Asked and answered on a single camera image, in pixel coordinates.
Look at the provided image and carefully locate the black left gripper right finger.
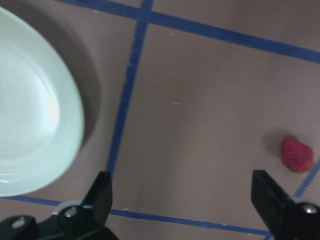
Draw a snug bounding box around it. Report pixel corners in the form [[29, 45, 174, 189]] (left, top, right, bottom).
[[250, 170, 295, 237]]

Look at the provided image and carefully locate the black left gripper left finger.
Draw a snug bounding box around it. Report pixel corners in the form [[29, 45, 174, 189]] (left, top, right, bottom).
[[80, 171, 113, 227]]

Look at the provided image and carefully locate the pale green plate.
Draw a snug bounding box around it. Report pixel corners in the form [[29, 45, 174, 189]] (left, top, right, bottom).
[[0, 8, 85, 197]]

